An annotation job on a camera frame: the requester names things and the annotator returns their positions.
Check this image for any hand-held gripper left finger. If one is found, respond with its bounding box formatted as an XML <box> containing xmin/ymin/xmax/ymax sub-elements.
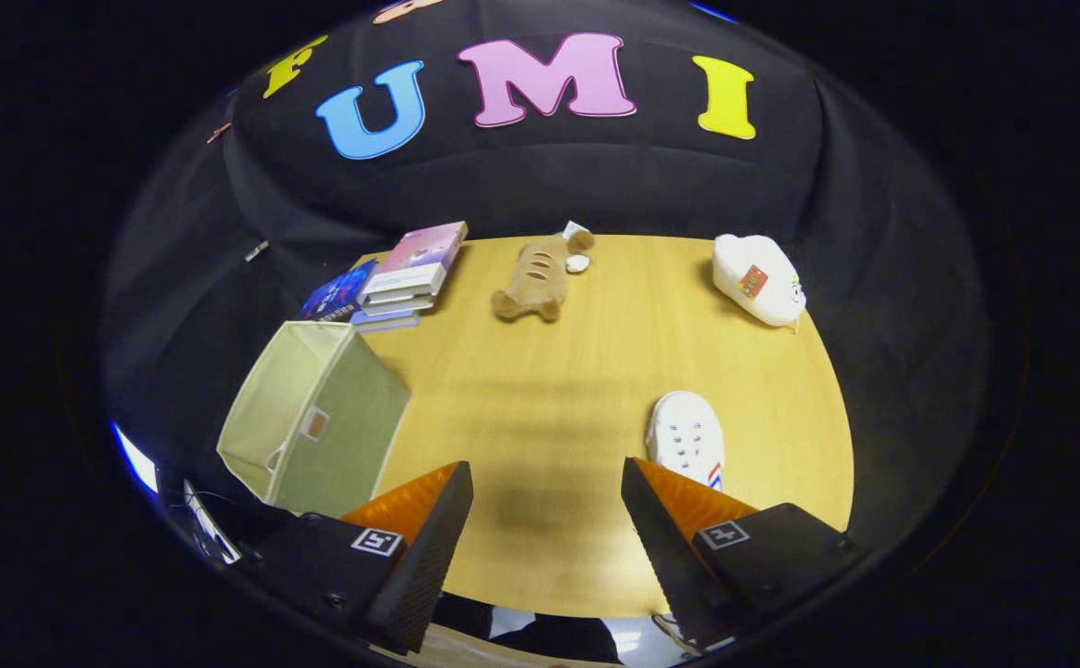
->
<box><xmin>241</xmin><ymin>460</ymin><xmax>475</xmax><ymax>656</ymax></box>

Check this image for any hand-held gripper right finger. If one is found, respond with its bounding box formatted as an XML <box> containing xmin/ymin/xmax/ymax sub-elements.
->
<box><xmin>621</xmin><ymin>456</ymin><xmax>875</xmax><ymax>652</ymax></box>

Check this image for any white striped canvas shoe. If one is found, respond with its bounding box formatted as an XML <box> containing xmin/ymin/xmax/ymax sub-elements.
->
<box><xmin>645</xmin><ymin>391</ymin><xmax>726</xmax><ymax>493</ymax></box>

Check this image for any green fabric storage box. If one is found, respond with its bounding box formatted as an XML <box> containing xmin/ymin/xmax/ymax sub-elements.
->
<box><xmin>216</xmin><ymin>320</ymin><xmax>412</xmax><ymax>519</ymax></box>

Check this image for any lavender blue book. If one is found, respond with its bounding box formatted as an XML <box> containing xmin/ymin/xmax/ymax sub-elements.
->
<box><xmin>350</xmin><ymin>311</ymin><xmax>422</xmax><ymax>333</ymax></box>

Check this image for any grey book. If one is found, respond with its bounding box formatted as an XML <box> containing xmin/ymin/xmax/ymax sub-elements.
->
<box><xmin>359</xmin><ymin>292</ymin><xmax>437</xmax><ymax>316</ymax></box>

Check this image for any dark blue book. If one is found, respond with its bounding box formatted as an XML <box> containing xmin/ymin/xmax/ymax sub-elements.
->
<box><xmin>299</xmin><ymin>260</ymin><xmax>379</xmax><ymax>323</ymax></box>

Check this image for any white plush toy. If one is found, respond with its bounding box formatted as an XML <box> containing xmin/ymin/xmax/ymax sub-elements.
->
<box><xmin>712</xmin><ymin>234</ymin><xmax>808</xmax><ymax>330</ymax></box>

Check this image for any brown plush toy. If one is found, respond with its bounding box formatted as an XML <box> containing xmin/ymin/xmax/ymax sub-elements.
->
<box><xmin>490</xmin><ymin>221</ymin><xmax>597</xmax><ymax>324</ymax></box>

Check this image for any pink cover book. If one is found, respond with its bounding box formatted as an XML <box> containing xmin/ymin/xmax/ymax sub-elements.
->
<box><xmin>364</xmin><ymin>221</ymin><xmax>469</xmax><ymax>296</ymax></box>

